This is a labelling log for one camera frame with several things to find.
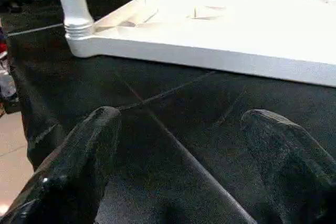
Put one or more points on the white plastic table leg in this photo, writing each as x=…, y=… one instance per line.
x=73, y=3

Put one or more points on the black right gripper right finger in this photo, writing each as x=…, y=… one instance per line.
x=296, y=177

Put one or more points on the red white striped cloth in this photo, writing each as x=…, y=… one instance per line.
x=6, y=77

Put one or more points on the black work mat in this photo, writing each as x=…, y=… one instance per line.
x=157, y=108

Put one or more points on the white plastic table top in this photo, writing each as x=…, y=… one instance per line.
x=220, y=35

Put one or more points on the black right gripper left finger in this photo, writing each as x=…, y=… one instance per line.
x=63, y=177

